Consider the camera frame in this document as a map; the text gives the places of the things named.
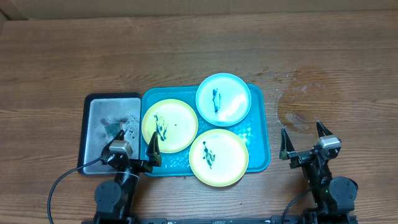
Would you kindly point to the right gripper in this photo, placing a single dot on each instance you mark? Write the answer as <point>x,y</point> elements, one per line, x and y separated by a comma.
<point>306,154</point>

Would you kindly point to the teal plastic tray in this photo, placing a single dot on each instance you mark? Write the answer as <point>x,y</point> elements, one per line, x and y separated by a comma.
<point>252,130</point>

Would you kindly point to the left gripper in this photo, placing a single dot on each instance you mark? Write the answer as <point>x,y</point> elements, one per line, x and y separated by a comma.
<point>153,153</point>

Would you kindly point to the pink green sponge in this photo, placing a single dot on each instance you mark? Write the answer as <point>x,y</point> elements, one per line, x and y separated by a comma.
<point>112,129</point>

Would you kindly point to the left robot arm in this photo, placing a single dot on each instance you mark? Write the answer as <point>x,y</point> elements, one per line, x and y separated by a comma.
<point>114,197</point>

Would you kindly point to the light blue plate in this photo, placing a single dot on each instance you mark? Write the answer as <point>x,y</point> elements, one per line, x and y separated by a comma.
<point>223,99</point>

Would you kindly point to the yellow plate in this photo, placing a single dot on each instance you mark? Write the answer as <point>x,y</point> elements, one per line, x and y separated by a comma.
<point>218,158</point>
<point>174,122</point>

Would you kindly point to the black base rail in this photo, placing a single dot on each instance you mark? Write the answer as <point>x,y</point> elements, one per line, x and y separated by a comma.
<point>217,221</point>

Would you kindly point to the yellow plate front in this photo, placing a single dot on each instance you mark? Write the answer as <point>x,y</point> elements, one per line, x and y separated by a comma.
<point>218,158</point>

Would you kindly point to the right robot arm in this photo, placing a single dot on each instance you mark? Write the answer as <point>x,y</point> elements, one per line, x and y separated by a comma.
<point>333,196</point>

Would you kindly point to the black metal sponge tray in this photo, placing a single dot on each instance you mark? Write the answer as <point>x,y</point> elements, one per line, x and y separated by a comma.
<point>104,108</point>

